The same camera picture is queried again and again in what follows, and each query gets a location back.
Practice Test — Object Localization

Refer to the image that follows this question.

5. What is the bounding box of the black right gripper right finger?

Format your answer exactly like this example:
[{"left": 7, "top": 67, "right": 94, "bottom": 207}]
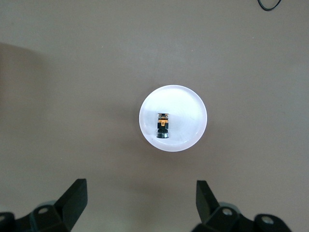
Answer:
[{"left": 192, "top": 180, "right": 294, "bottom": 232}]

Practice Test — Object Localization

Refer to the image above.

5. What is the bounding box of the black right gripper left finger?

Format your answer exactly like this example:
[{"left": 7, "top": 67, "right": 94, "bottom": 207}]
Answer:
[{"left": 0, "top": 178, "right": 88, "bottom": 232}]

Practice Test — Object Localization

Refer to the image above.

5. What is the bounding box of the orange and black switch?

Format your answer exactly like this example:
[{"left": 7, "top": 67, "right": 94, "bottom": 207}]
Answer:
[{"left": 155, "top": 112, "right": 170, "bottom": 139}]

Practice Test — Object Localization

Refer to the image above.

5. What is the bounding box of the pink round plate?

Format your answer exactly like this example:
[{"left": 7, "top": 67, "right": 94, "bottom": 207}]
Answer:
[{"left": 139, "top": 84, "right": 208, "bottom": 153}]

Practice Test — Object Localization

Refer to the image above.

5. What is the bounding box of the black looped table cable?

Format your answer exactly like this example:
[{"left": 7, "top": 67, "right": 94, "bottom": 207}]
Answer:
[{"left": 256, "top": 0, "right": 283, "bottom": 11}]

